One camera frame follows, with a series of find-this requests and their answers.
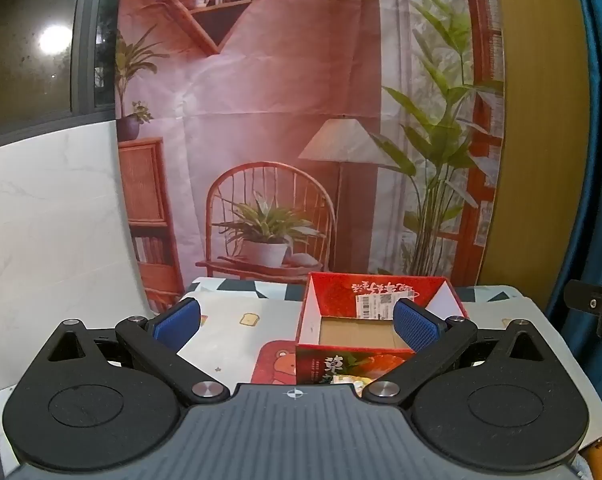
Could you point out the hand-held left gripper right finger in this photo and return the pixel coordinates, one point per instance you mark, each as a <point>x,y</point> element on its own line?
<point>415,327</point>

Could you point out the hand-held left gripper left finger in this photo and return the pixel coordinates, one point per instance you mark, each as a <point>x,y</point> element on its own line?
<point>180,324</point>

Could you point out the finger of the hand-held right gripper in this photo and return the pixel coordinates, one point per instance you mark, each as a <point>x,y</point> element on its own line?
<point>583,300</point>

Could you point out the red cardboard box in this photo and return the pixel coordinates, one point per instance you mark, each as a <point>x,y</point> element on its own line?
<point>331,292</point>

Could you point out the yellow wooden panel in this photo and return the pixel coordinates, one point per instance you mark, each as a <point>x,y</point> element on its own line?
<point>541,135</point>

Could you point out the dark glass window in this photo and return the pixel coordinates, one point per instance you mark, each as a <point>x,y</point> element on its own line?
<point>26,35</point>

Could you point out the printed room scene wall tapestry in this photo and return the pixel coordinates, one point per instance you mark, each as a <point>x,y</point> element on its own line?
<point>281,110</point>

